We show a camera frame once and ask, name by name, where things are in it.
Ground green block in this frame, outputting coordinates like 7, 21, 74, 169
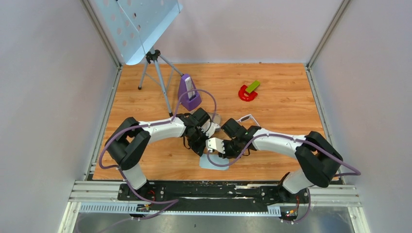
245, 81, 260, 94

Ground blue perforated music stand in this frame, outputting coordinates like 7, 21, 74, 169
92, 0, 183, 116

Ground purple metronome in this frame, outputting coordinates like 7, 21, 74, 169
178, 74, 202, 111

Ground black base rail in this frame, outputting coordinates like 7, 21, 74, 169
117, 181, 309, 213

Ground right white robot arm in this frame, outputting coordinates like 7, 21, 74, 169
218, 118, 343, 203

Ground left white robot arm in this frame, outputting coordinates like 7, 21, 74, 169
103, 108, 220, 200

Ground white frame sunglasses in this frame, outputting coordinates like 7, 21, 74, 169
236, 114, 260, 127

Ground light blue cleaning cloth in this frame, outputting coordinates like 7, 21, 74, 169
199, 153, 230, 171

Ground flag print glasses case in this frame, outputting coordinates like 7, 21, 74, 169
213, 113, 222, 132

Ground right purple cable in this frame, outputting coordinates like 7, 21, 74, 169
206, 133, 362, 224

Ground red horseshoe magnet toy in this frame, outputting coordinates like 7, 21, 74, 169
238, 85, 258, 102

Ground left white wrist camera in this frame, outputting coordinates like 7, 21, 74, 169
202, 121, 220, 138

